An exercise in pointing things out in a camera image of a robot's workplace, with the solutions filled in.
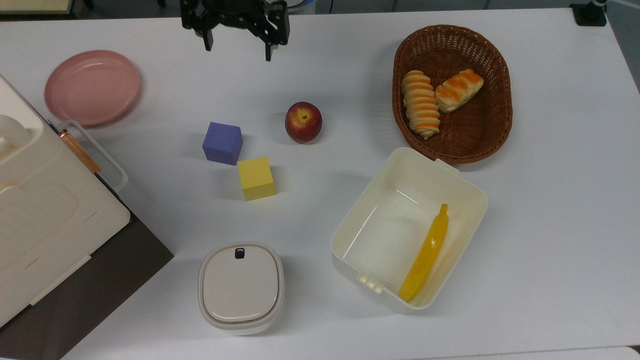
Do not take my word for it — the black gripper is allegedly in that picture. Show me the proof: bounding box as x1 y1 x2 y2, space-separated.
180 0 291 62

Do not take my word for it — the long striped bread roll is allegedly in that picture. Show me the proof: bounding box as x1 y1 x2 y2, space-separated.
401 70 442 140

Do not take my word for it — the short striped bread piece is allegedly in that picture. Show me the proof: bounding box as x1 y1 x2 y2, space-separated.
434 68 485 113

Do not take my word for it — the brown wicker basket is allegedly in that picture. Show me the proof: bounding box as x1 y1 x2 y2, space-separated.
391 24 514 165

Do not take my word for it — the red apple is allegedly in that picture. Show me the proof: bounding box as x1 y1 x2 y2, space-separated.
284 101 323 145

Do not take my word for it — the purple cube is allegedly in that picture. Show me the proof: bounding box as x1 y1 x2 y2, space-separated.
202 121 244 166

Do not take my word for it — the yellow cube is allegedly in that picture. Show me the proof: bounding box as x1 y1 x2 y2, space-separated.
237 156 276 202

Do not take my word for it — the pink plate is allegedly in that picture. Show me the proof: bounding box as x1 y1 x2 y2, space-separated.
44 49 142 128

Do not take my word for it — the cream plastic open box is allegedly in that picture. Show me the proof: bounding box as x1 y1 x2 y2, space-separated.
330 146 489 315

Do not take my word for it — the cream lidded canister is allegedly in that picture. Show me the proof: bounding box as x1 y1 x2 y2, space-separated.
197 242 285 336

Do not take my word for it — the cream toy microwave oven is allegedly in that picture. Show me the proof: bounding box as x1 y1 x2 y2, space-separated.
0 75 132 328

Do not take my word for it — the yellow banana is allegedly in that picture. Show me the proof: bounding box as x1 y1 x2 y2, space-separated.
398 203 450 303

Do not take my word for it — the dark brown box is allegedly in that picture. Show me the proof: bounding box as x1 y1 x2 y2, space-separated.
0 215 175 360

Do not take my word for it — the black stand base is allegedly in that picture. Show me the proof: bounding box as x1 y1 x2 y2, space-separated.
570 0 609 27

